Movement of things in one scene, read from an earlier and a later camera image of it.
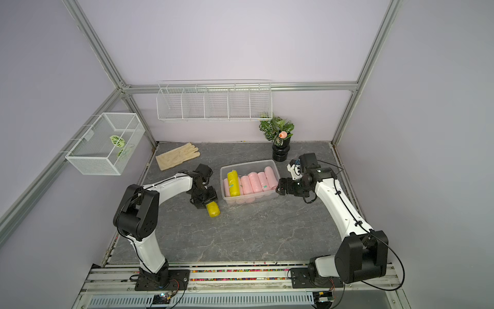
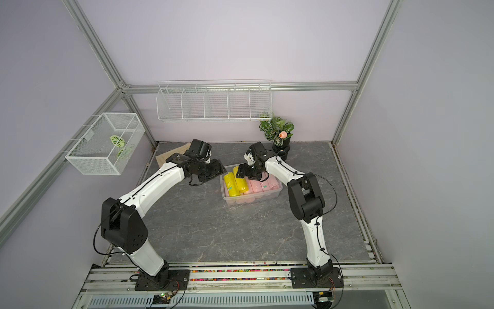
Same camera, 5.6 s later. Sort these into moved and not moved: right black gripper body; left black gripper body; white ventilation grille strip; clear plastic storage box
Moved: left black gripper body; right black gripper body
Not moved: clear plastic storage box; white ventilation grille strip
